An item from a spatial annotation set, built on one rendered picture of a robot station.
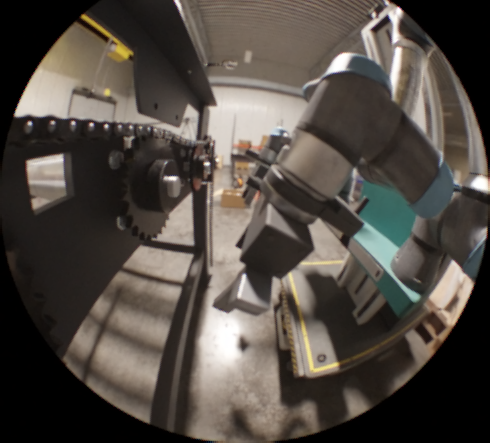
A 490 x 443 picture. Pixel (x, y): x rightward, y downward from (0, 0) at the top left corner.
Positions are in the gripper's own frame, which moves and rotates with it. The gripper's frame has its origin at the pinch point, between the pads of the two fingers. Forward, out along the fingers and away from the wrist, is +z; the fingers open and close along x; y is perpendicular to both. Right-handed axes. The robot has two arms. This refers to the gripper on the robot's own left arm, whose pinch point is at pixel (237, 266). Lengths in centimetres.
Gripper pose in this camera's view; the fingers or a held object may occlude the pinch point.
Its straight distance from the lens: 24.8
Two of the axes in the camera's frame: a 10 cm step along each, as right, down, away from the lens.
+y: -8.7, -4.9, -0.3
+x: -1.9, 3.9, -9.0
